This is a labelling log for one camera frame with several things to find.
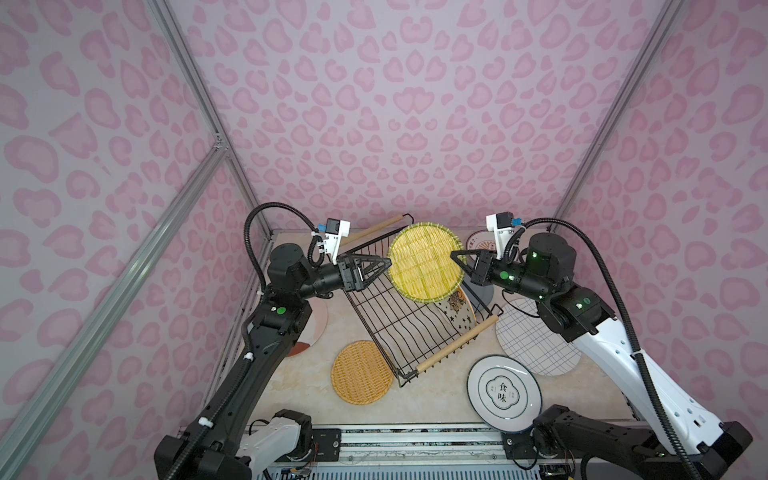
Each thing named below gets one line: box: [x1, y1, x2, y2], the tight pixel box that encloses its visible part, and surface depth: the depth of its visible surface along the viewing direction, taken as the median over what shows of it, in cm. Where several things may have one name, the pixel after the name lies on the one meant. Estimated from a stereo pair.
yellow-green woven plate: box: [387, 222, 466, 304], surface depth 66 cm
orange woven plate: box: [330, 340, 394, 406], surface depth 85 cm
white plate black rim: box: [467, 355, 543, 433], surface depth 82 cm
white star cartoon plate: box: [435, 287, 477, 336], surface depth 94 cm
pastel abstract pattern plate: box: [288, 297, 329, 357], surface depth 92 cm
